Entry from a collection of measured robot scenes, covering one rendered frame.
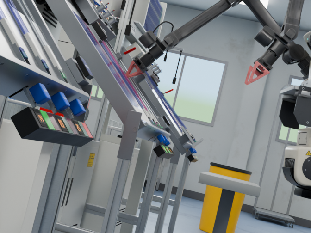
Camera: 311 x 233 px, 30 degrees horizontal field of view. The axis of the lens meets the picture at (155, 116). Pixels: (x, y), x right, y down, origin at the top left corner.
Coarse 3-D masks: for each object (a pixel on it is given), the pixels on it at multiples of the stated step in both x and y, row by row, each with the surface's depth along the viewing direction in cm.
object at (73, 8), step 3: (66, 0) 229; (69, 0) 241; (69, 3) 234; (72, 3) 244; (72, 6) 236; (72, 9) 230; (75, 9) 241; (75, 12) 233; (78, 12) 244; (78, 15) 237; (81, 18) 241; (84, 21) 245; (105, 51) 247
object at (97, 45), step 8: (88, 32) 221; (96, 40) 230; (96, 48) 213; (104, 56) 220; (112, 64) 231; (112, 72) 213; (120, 80) 221; (128, 88) 231; (128, 96) 213; (136, 104) 221; (144, 120) 214
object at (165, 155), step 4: (160, 144) 269; (156, 148) 235; (160, 148) 234; (168, 148) 257; (156, 152) 235; (160, 152) 234; (164, 152) 234; (160, 156) 236; (164, 156) 246; (168, 156) 257; (172, 156) 267
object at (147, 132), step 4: (148, 124) 206; (144, 128) 208; (148, 128) 213; (152, 128) 219; (156, 128) 226; (140, 132) 211; (144, 132) 217; (148, 132) 222; (152, 132) 228; (156, 132) 235; (160, 132) 241; (164, 132) 249; (140, 136) 220; (144, 136) 226; (148, 136) 232; (152, 136) 239; (156, 136) 246; (168, 136) 270; (148, 140) 242; (152, 140) 249
